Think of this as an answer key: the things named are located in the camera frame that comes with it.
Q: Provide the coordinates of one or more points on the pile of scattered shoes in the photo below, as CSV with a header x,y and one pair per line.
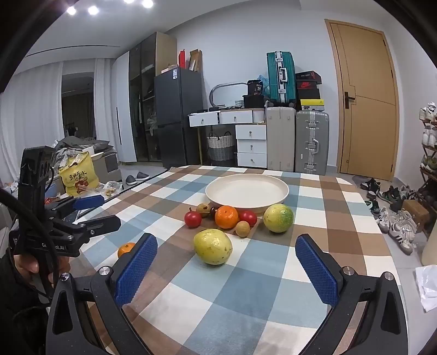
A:
x,y
392,218

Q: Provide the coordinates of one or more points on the small cardboard box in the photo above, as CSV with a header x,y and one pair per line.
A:
x,y
415,210

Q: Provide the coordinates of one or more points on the person's left forearm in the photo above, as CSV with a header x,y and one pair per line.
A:
x,y
17,317

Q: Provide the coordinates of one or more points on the person's left hand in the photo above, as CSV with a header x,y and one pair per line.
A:
x,y
25,264

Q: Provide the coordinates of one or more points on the blue plastic bag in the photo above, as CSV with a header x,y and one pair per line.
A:
x,y
263,82

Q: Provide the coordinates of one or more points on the white drawer desk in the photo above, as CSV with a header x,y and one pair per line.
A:
x,y
251,146

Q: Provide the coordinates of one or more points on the white waste bin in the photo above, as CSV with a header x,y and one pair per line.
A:
x,y
431,252

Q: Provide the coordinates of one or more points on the beige suitcase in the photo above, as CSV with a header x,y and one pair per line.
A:
x,y
280,140

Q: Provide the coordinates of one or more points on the white plastic bag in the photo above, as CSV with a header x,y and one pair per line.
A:
x,y
426,286

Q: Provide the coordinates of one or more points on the silver suitcase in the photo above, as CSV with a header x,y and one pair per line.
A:
x,y
312,143

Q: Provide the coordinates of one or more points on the black storage bin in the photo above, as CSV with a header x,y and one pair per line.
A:
x,y
254,101

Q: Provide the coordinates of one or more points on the dark cherry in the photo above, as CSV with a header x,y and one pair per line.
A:
x,y
213,212

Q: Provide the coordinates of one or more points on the grey clothes pile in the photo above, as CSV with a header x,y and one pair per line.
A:
x,y
82,143

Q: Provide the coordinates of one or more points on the plain black shoe box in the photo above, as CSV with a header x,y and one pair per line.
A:
x,y
308,94

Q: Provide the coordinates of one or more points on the green yellow guava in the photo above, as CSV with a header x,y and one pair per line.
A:
x,y
278,218

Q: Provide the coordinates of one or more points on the yellow snack bag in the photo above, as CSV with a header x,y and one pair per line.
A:
x,y
79,174

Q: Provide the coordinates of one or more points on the dark glass wardrobe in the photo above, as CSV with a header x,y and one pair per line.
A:
x,y
148,68

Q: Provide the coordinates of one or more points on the red black shoe box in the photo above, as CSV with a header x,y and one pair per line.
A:
x,y
307,85

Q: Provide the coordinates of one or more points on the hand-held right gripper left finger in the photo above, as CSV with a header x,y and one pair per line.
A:
x,y
136,269

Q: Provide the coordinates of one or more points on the wooden door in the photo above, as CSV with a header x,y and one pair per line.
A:
x,y
365,102

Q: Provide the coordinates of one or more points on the teal suitcase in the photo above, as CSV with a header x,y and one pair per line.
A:
x,y
280,78

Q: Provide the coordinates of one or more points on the woven laundry basket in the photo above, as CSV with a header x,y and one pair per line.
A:
x,y
221,146

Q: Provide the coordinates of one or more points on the cream round plate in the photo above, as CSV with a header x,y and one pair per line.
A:
x,y
245,187

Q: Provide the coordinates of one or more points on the yellow black shoe box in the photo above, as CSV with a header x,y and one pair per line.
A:
x,y
311,105

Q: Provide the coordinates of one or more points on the white wardrobe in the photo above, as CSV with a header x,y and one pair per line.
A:
x,y
123,109

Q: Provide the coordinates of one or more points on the brown cardboard box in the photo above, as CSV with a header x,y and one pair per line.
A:
x,y
195,60

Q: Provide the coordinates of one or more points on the chrome curved tube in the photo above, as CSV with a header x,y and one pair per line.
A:
x,y
218,89

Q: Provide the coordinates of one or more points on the grey slipper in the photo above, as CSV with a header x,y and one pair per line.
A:
x,y
130,180
142,176

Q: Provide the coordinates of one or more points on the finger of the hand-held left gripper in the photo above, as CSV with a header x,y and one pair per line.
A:
x,y
102,223
88,202

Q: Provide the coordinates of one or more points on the red tomato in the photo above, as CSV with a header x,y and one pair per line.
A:
x,y
193,218
248,217

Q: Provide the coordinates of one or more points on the wooden shoe rack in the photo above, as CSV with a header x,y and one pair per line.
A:
x,y
431,170

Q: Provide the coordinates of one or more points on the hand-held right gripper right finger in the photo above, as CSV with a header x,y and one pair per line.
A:
x,y
317,273

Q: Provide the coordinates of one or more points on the dark grey fridge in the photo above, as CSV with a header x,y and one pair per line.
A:
x,y
177,112

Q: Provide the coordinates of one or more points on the brown longan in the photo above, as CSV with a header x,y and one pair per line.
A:
x,y
203,209
242,228

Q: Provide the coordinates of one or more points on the rows of sneakers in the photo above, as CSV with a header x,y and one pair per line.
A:
x,y
429,136

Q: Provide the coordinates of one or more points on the white sheer curtain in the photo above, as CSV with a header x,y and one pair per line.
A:
x,y
104,102
30,119

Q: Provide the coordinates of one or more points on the small tangerine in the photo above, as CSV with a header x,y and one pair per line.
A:
x,y
125,249

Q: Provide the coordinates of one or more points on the large orange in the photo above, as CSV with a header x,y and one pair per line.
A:
x,y
226,217

